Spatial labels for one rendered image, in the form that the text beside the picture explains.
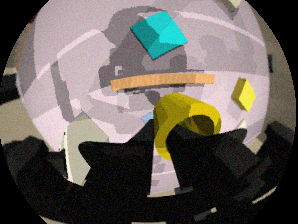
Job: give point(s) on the tan curved flat bar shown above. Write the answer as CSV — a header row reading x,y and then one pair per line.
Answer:
x,y
162,79

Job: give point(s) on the yellow flat block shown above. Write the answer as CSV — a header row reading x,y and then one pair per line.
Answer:
x,y
243,95

